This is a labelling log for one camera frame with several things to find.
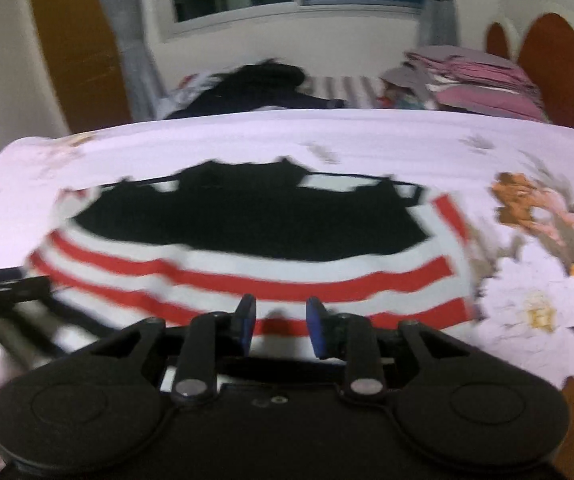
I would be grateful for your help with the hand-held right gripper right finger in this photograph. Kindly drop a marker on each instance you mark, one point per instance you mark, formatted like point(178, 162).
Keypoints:
point(317, 329)

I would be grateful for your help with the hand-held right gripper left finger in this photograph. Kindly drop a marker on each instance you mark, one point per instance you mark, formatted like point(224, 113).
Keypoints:
point(243, 321)

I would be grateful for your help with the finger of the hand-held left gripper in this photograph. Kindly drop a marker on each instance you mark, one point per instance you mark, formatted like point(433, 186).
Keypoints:
point(2, 292)

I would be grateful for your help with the striped knit sweater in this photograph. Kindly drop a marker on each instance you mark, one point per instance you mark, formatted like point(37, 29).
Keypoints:
point(217, 266)

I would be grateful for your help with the pile of dark clothes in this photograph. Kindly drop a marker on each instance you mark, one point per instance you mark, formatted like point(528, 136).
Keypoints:
point(252, 87)

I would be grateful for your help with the stack of folded pink clothes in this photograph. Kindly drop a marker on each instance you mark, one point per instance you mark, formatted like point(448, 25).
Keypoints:
point(472, 82)

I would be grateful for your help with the pink floral bed sheet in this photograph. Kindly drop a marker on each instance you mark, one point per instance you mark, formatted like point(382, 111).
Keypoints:
point(367, 142)

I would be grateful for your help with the grey striped cloth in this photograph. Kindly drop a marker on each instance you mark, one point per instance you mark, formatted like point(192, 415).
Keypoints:
point(344, 91)

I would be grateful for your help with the wooden door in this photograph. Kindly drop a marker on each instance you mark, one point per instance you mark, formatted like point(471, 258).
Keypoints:
point(82, 50)

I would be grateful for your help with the grey curtain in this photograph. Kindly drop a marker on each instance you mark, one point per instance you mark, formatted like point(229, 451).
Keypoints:
point(439, 5)
point(127, 45)

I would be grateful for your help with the red and white headboard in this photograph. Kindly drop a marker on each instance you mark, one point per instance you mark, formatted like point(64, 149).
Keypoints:
point(562, 65)

